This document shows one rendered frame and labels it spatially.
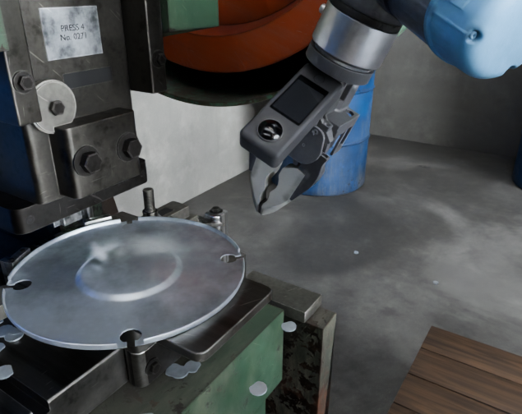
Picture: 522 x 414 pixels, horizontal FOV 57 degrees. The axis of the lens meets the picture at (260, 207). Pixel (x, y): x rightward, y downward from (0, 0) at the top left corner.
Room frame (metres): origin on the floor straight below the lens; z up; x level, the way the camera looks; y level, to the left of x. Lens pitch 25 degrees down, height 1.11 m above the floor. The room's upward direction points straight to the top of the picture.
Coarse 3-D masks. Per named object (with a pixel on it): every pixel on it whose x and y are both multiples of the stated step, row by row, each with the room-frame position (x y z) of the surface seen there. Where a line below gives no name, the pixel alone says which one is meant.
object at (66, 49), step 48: (48, 0) 0.53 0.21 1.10; (96, 0) 0.58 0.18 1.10; (48, 48) 0.52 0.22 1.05; (96, 48) 0.57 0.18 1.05; (48, 96) 0.50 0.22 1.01; (96, 96) 0.56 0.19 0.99; (0, 144) 0.51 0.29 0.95; (48, 144) 0.50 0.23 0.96; (96, 144) 0.52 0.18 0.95; (48, 192) 0.49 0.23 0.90
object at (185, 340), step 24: (240, 288) 0.49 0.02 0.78; (264, 288) 0.49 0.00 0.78; (240, 312) 0.44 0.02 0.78; (120, 336) 0.47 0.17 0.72; (192, 336) 0.40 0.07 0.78; (216, 336) 0.40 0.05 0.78; (144, 360) 0.46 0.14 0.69; (168, 360) 0.49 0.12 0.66; (192, 360) 0.38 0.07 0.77; (144, 384) 0.46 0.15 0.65
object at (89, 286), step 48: (96, 240) 0.60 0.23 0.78; (144, 240) 0.60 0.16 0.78; (192, 240) 0.60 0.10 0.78; (48, 288) 0.48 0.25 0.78; (96, 288) 0.47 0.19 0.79; (144, 288) 0.47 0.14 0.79; (192, 288) 0.48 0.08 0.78; (48, 336) 0.40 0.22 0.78; (96, 336) 0.40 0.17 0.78; (144, 336) 0.40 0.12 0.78
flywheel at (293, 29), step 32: (224, 0) 0.89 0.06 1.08; (256, 0) 0.86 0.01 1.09; (288, 0) 0.82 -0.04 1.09; (320, 0) 0.75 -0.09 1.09; (192, 32) 0.89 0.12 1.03; (224, 32) 0.86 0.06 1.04; (256, 32) 0.81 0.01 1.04; (288, 32) 0.78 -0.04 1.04; (192, 64) 0.89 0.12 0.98; (224, 64) 0.85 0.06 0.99; (256, 64) 0.81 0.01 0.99
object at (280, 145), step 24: (312, 72) 0.50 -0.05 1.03; (288, 96) 0.48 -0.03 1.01; (312, 96) 0.48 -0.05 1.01; (336, 96) 0.49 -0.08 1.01; (264, 120) 0.45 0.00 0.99; (288, 120) 0.46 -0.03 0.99; (312, 120) 0.46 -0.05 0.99; (240, 144) 0.45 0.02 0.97; (264, 144) 0.43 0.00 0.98; (288, 144) 0.44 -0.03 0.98
